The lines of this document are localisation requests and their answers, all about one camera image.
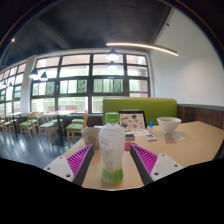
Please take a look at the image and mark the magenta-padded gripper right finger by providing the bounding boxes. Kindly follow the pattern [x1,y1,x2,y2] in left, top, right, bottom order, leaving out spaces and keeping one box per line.
[129,143,185,186]

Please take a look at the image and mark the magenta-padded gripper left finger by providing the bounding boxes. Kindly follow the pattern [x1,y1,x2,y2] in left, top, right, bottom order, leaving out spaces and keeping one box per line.
[43,143,95,187]

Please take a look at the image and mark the clear green-capped drink bottle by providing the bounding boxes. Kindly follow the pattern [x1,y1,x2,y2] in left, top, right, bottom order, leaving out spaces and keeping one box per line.
[98,112,126,185]

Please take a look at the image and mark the reddish brown paper packet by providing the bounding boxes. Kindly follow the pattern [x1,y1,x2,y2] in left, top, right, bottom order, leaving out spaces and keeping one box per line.
[164,133,177,145]

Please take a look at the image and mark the white paper packet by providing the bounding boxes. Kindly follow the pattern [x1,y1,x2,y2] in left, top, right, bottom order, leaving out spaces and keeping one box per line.
[171,132,185,141]

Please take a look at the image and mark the white ceramic bowl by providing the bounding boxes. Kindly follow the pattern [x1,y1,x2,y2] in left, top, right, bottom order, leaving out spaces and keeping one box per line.
[156,116,183,135]

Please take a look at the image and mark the colourful printed leaflet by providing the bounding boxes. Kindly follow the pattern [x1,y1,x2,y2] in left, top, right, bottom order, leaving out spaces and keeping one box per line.
[124,128,151,137]

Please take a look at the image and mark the group of green-seated wooden chairs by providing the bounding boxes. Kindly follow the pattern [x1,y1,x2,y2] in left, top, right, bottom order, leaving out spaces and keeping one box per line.
[0,111,89,149]

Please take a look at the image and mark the beige paper cup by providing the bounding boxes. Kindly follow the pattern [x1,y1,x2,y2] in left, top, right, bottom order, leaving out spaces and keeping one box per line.
[80,126,102,151]

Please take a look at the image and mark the wooden dining table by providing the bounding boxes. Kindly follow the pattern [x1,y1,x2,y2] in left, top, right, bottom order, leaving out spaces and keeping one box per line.
[42,109,78,146]
[5,111,28,139]

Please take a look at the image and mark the black-framed standing menu card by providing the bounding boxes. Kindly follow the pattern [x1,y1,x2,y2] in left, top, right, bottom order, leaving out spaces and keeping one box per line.
[117,110,148,132]

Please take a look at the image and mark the green upholstered bench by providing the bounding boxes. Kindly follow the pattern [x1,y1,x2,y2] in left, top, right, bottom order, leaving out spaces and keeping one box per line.
[102,97,178,127]

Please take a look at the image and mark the long curved linear ceiling light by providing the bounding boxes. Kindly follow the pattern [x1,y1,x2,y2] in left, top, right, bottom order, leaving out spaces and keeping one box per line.
[105,41,179,57]

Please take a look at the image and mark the group of dark pendant lamps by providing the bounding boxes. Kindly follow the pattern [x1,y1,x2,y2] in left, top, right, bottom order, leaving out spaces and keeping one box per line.
[1,48,120,88]

